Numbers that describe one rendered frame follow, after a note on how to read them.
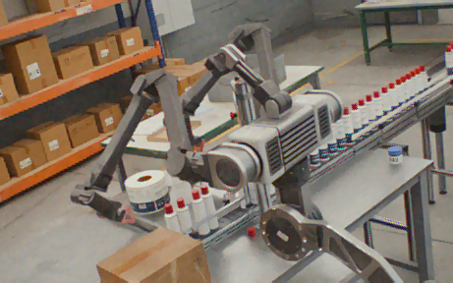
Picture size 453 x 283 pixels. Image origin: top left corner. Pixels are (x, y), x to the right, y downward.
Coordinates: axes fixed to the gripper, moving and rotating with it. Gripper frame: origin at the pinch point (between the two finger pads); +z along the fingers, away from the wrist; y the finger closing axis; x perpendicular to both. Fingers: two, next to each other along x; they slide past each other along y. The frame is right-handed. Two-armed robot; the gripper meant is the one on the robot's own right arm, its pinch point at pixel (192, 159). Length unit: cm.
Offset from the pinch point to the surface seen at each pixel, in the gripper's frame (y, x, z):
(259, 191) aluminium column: -16.2, 20.2, 19.6
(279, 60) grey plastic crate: -224, -115, 19
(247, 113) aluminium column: -15.8, 21.6, -16.3
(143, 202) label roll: 0.5, -39.6, 26.4
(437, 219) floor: -184, 25, 119
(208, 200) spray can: 0.2, 4.7, 18.8
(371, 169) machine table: -84, 37, 37
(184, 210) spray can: 13.7, 3.2, 17.1
